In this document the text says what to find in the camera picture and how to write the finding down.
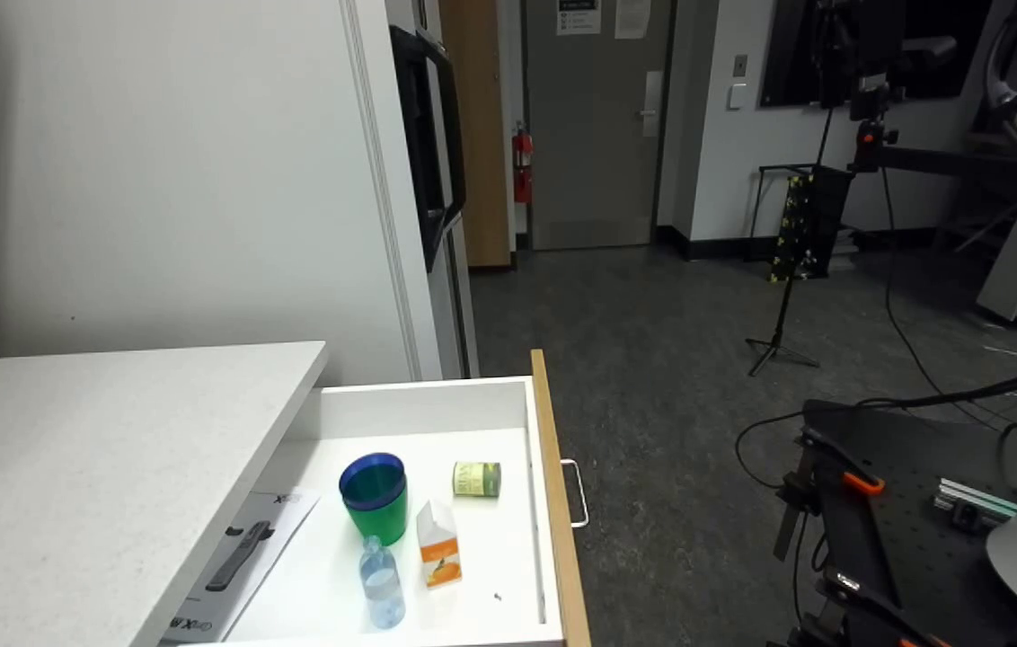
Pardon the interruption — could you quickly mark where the black refrigerator dispenser panel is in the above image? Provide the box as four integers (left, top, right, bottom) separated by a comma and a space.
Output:
387, 21, 472, 272

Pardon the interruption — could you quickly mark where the orange clamp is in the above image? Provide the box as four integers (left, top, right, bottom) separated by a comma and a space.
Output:
840, 467, 891, 504

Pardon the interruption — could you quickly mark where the black LED light panel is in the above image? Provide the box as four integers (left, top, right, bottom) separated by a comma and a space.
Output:
769, 163, 855, 286

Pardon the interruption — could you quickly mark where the black window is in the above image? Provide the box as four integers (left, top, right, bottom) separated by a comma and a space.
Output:
757, 0, 995, 112

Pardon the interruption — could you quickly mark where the wooden front white drawer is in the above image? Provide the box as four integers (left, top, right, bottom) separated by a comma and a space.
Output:
157, 346, 596, 647

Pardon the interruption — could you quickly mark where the thick black floor cable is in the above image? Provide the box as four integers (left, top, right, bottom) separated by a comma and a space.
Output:
861, 346, 1017, 418

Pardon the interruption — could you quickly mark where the white paper notice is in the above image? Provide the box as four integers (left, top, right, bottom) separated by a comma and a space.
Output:
555, 0, 602, 34
610, 0, 654, 43

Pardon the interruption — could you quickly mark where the clear plastic water bottle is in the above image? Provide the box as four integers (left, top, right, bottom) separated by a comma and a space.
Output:
355, 536, 408, 631

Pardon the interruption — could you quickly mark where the blue green plastic cup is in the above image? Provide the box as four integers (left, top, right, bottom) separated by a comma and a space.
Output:
334, 448, 414, 548

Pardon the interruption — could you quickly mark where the silver drawer handle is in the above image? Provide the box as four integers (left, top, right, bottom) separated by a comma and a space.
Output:
556, 456, 593, 530

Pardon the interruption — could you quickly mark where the teal white tool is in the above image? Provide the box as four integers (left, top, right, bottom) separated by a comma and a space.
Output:
933, 474, 1017, 524

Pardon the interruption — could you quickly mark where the grey door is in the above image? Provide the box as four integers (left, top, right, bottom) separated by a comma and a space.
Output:
520, 0, 679, 251

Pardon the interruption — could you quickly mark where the red fire extinguisher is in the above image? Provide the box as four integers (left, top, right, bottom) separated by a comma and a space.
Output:
510, 123, 537, 209

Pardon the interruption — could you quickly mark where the black light stand tripod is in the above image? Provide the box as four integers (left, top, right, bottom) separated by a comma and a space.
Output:
743, 105, 846, 376

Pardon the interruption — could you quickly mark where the black drawer slide rail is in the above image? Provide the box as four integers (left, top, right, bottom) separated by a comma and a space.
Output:
200, 518, 278, 592

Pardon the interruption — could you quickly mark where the wooden wall panel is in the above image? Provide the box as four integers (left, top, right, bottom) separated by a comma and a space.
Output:
437, 0, 517, 268

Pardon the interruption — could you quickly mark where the black camera on boom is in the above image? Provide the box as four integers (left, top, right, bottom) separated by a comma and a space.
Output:
847, 73, 1017, 193

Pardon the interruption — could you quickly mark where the small orange bottle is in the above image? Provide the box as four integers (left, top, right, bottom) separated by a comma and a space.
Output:
414, 496, 468, 592

